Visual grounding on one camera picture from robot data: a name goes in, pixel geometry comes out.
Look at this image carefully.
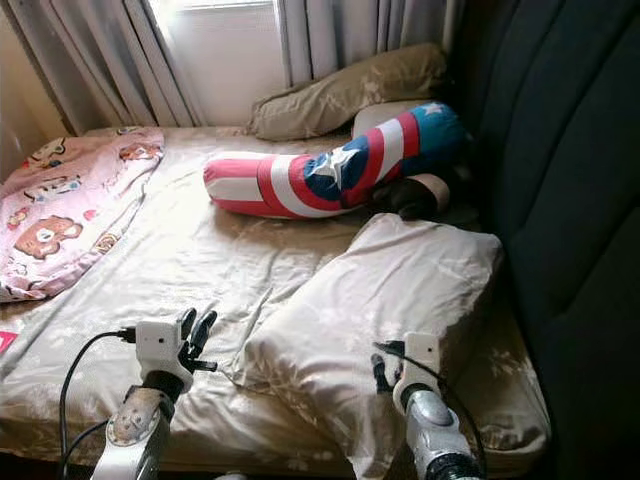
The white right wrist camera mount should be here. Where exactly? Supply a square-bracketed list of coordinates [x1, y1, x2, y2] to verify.
[394, 331, 444, 412]

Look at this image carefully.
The bright window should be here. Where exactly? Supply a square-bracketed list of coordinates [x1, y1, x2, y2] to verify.
[148, 0, 287, 128]

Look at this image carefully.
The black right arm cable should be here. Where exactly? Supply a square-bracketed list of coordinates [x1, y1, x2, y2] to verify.
[374, 339, 490, 473]

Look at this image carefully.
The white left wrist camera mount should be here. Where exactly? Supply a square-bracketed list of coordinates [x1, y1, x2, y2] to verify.
[134, 319, 194, 380]

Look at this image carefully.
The black and beige roll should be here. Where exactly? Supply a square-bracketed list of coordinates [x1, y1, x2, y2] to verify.
[371, 171, 454, 222]

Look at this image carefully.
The beige floral pillow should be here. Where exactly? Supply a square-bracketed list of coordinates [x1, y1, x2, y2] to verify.
[231, 211, 505, 480]

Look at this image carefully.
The grey pleated curtain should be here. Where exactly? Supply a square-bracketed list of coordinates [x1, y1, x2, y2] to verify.
[8, 0, 207, 137]
[274, 0, 462, 87]

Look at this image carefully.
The bed with beige floral sheet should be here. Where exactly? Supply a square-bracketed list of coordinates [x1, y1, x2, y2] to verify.
[0, 124, 553, 477]

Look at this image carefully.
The plain white pillow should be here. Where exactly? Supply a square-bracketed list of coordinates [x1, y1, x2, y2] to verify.
[351, 97, 437, 140]

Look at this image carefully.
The olive brown pillow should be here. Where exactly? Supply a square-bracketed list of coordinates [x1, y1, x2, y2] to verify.
[249, 41, 449, 142]

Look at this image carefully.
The red white blue star bolster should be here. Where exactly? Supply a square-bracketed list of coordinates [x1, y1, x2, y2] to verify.
[202, 99, 472, 220]

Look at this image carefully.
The pink cartoon bear blanket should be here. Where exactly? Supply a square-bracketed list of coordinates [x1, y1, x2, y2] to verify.
[0, 126, 167, 304]

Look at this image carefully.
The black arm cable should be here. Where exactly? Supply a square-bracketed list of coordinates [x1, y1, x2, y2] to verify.
[374, 339, 490, 473]
[57, 327, 142, 480]

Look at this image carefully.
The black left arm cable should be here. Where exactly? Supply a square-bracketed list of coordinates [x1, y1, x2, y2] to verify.
[57, 327, 142, 480]

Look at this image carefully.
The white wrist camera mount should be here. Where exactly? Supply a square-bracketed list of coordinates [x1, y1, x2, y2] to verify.
[394, 331, 444, 412]
[134, 319, 194, 380]

